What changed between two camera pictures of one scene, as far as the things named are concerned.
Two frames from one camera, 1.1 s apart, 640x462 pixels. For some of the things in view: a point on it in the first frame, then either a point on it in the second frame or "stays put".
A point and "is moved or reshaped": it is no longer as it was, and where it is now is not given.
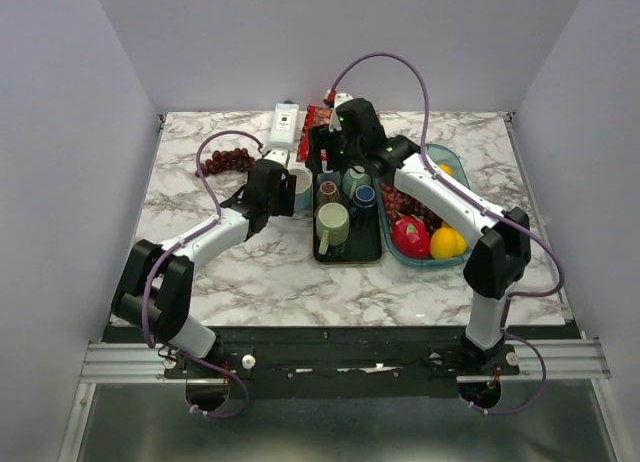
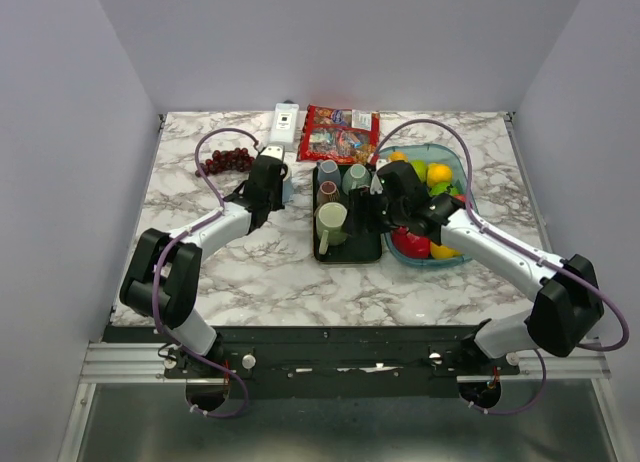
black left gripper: x=286 y=203 stays put
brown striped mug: x=328 y=193 stays put
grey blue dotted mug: x=333 y=176 stays put
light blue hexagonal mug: x=303 y=201 is moved or reshaped
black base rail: x=357 y=362 stays put
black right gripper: x=319 y=139 to x=359 y=200
